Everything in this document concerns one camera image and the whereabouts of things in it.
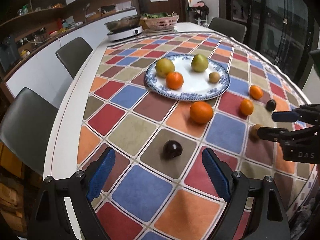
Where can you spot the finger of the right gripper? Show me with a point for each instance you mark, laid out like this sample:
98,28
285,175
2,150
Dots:
308,135
305,113

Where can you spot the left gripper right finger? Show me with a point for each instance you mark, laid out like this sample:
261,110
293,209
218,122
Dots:
267,219

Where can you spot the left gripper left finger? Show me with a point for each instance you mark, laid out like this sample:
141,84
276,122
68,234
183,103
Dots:
50,219

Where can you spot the brown kiwi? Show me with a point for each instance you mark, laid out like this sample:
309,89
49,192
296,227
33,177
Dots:
253,132
214,77

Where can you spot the large green pomelo fruit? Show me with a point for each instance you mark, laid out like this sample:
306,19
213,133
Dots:
199,63

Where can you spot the small dark plum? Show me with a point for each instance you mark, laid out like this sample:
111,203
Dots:
172,149

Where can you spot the large orange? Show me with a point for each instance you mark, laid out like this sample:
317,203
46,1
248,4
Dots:
174,80

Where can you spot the yellow green pear fruit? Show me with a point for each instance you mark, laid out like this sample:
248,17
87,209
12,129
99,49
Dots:
164,67

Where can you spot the grey chair near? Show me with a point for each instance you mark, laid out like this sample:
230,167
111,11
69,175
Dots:
26,128

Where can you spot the grey chair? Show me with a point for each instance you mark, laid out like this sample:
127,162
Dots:
73,55
228,28
26,128

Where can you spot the blue white oval plate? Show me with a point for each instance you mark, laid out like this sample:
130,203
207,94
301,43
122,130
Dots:
196,86

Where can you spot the grey chair right side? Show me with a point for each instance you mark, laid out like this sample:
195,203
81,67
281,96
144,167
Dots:
228,28

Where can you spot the colourful checkered tablecloth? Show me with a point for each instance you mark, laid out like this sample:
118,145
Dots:
149,197

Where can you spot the grey chair far left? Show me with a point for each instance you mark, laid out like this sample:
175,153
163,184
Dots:
73,55

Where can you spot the pink vegetable basket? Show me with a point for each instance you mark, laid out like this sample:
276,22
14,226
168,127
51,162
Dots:
161,24

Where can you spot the black coffee machine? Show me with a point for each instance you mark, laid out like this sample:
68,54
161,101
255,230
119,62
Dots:
9,53

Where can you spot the white induction cooker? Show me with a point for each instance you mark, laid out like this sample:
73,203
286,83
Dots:
121,35

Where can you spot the steel pot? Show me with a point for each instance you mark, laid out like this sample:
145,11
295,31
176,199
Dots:
123,23

